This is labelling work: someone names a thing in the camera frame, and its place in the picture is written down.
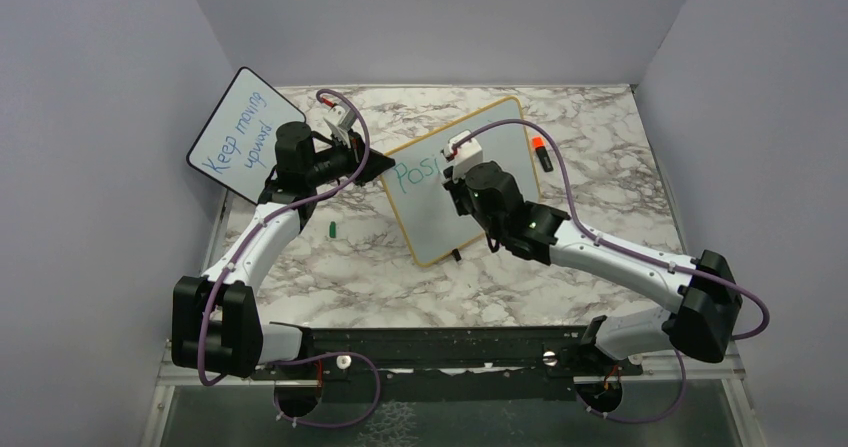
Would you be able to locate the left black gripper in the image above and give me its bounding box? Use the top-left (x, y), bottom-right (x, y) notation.
top-left (307, 128), bottom-right (395, 187)

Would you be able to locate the yellow-framed whiteboard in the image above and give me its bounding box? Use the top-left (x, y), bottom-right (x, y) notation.
top-left (381, 96), bottom-right (540, 267)

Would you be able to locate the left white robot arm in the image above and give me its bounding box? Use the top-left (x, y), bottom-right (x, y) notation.
top-left (171, 121), bottom-right (394, 386)

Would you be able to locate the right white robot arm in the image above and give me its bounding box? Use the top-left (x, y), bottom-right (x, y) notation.
top-left (443, 161), bottom-right (742, 374)

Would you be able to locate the black-framed whiteboard with writing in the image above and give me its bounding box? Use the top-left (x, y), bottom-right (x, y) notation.
top-left (186, 67), bottom-right (306, 204)

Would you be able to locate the orange-capped black highlighter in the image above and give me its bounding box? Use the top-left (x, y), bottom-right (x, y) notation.
top-left (532, 136), bottom-right (554, 173)

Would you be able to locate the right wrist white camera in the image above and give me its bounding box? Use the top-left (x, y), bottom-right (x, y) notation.
top-left (442, 130), bottom-right (483, 182)

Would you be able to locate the wrist white camera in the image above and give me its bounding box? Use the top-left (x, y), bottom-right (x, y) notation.
top-left (323, 104), bottom-right (356, 148)
top-left (442, 130), bottom-right (483, 182)

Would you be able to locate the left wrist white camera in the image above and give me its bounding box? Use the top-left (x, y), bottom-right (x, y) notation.
top-left (323, 104), bottom-right (356, 148)

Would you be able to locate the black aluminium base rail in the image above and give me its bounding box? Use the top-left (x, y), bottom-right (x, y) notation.
top-left (156, 324), bottom-right (740, 406)

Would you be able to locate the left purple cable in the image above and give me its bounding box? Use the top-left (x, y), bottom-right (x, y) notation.
top-left (198, 89), bottom-right (384, 430)

